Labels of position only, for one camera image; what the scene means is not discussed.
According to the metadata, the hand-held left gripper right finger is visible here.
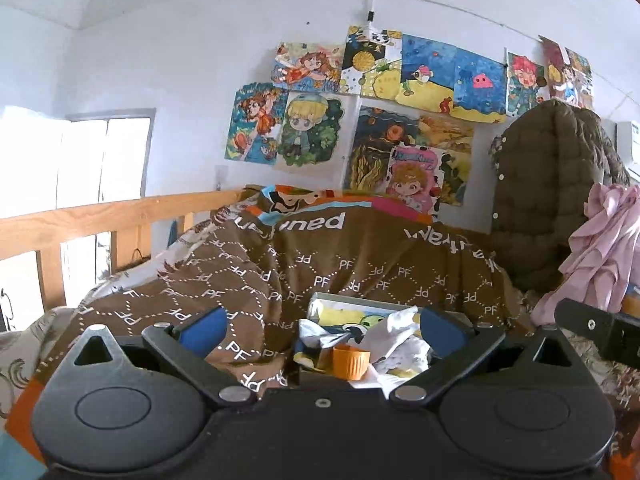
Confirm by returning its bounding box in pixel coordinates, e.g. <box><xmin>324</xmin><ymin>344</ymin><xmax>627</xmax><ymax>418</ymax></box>
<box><xmin>390</xmin><ymin>306</ymin><xmax>578</xmax><ymax>406</ymax></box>

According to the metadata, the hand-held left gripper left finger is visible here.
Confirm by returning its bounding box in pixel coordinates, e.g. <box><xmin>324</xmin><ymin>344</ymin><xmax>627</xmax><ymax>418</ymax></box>
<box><xmin>70</xmin><ymin>305</ymin><xmax>257</xmax><ymax>408</ymax></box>

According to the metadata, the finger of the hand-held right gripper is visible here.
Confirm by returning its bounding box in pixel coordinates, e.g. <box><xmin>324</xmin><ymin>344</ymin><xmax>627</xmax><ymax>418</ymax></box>
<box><xmin>555</xmin><ymin>298</ymin><xmax>640</xmax><ymax>361</ymax></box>

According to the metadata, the white lace sock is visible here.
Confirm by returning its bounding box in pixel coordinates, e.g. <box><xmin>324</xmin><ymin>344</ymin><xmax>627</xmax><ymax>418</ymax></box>
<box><xmin>359</xmin><ymin>305</ymin><xmax>432</xmax><ymax>377</ymax></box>

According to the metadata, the grey metal tray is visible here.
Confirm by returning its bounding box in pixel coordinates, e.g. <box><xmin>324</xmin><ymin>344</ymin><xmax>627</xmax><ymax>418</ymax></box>
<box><xmin>292</xmin><ymin>292</ymin><xmax>437</xmax><ymax>392</ymax></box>

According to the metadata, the orange plastic cup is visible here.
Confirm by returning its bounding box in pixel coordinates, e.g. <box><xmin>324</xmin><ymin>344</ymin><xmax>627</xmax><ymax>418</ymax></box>
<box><xmin>332</xmin><ymin>345</ymin><xmax>372</xmax><ymax>382</ymax></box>

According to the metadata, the white grey sock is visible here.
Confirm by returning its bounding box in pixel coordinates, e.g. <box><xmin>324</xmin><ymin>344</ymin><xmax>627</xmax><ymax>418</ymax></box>
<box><xmin>298</xmin><ymin>317</ymin><xmax>352</xmax><ymax>350</ymax></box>

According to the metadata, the pink cloth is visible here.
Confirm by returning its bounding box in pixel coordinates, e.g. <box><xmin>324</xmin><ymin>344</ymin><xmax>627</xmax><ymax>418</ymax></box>
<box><xmin>529</xmin><ymin>182</ymin><xmax>640</xmax><ymax>327</ymax></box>

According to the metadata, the brown printed blanket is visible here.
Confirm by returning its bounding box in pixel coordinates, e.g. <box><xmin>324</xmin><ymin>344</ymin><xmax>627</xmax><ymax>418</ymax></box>
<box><xmin>0</xmin><ymin>185</ymin><xmax>640</xmax><ymax>480</ymax></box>

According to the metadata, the olive puffer jacket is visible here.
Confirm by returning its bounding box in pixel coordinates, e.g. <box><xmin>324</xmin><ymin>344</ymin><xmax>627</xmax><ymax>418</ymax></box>
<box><xmin>489</xmin><ymin>99</ymin><xmax>632</xmax><ymax>295</ymax></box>

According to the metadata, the pink chibi character poster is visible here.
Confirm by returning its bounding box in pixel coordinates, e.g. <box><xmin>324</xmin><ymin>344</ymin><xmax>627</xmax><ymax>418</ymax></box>
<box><xmin>384</xmin><ymin>142</ymin><xmax>447</xmax><ymax>217</ymax></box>

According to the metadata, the white air conditioner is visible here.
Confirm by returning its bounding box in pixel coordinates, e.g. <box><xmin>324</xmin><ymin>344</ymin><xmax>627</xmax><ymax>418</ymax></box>
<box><xmin>615</xmin><ymin>119</ymin><xmax>640</xmax><ymax>179</ymax></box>

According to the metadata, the window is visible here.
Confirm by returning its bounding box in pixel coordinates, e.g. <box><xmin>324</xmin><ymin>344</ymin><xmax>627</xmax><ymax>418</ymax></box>
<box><xmin>0</xmin><ymin>105</ymin><xmax>157</xmax><ymax>322</ymax></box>

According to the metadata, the dark orange swirl painting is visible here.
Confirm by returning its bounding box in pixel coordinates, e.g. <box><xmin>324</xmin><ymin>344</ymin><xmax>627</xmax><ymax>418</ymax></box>
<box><xmin>343</xmin><ymin>104</ymin><xmax>476</xmax><ymax>208</ymax></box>

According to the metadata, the orange-haired girl blue poster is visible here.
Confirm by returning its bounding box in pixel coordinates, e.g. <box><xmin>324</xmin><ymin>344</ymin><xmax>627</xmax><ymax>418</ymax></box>
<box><xmin>224</xmin><ymin>83</ymin><xmax>291</xmax><ymax>166</ymax></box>

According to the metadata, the blond boy green poster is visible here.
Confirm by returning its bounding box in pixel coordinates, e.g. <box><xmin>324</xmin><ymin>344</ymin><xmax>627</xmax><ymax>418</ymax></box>
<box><xmin>274</xmin><ymin>90</ymin><xmax>359</xmax><ymax>174</ymax></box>

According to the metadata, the blue painting with pink blob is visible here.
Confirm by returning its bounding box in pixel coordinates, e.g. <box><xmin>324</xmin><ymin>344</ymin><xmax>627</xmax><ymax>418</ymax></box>
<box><xmin>451</xmin><ymin>47</ymin><xmax>509</xmax><ymax>125</ymax></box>

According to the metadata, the red-haired character poster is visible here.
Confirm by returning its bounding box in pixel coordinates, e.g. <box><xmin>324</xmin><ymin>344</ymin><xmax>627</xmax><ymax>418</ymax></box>
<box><xmin>505</xmin><ymin>49</ymin><xmax>547</xmax><ymax>119</ymax></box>

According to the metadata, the red and blue character poster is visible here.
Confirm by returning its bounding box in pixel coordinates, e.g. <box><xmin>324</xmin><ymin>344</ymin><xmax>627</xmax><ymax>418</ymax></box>
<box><xmin>539</xmin><ymin>36</ymin><xmax>596</xmax><ymax>111</ymax></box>

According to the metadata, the blue sea fish painting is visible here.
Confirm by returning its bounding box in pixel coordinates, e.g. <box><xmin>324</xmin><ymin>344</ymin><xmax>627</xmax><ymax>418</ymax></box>
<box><xmin>397</xmin><ymin>33</ymin><xmax>459</xmax><ymax>114</ymax></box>

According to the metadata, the yellow moon painting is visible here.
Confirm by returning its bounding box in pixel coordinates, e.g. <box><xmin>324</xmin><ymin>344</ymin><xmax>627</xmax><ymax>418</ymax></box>
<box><xmin>340</xmin><ymin>25</ymin><xmax>404</xmax><ymax>99</ymax></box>

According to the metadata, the orange-haired girl wide poster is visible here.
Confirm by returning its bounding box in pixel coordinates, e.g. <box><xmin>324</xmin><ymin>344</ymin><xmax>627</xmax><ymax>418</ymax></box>
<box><xmin>271</xmin><ymin>41</ymin><xmax>347</xmax><ymax>94</ymax></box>

